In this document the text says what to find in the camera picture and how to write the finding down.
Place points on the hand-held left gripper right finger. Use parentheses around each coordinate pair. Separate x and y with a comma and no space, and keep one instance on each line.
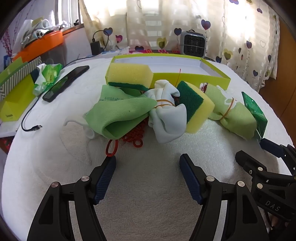
(190,178)

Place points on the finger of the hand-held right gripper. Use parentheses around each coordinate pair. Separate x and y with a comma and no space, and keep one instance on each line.
(245,160)
(268,144)

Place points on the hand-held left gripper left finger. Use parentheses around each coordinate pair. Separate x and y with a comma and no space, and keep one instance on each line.
(105,178)

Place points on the green foil packet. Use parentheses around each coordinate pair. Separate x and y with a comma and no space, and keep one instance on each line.
(254,109)

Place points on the green towel bundle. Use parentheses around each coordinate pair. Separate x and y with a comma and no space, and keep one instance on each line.
(238,118)

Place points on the small white cloth bundle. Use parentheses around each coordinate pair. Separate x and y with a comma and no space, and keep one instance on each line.
(90,133)

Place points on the red knot tassel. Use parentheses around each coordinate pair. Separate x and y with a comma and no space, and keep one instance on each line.
(133,136)

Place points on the white towel bundle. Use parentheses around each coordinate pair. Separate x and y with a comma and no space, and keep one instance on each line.
(168,120)

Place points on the yellow sponge with green pad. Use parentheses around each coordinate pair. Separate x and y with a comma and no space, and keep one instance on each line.
(198,115)
(129,73)

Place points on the green microfiber cloth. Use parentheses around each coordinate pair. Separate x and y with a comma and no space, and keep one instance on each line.
(120,111)

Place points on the yellow-green cardboard box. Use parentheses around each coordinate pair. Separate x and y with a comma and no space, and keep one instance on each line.
(161,61)

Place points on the wooden wardrobe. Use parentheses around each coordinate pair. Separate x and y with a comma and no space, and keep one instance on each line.
(284,69)

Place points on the black smartphone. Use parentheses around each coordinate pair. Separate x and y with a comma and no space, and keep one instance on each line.
(62,84)

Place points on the yellow-green gift box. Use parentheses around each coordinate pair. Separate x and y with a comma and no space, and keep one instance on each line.
(16,102)

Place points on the green tissue pack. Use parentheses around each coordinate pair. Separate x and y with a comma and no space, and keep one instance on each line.
(49,74)

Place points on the grey mini heater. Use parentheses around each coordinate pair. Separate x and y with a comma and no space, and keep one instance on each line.
(193,44)

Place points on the black charger adapter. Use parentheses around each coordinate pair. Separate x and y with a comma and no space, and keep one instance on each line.
(96,47)

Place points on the pink plaid cloth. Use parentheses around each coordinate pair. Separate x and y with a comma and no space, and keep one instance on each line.
(157,51)

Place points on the orange tray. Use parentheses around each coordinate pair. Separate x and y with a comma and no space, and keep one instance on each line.
(39,45)

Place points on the heart print curtain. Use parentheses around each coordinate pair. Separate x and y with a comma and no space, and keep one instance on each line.
(161,23)

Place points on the white green cup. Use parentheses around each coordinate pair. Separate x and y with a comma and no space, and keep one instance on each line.
(42,23)

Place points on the pink flower branch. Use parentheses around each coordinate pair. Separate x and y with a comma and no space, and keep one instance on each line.
(5,40)

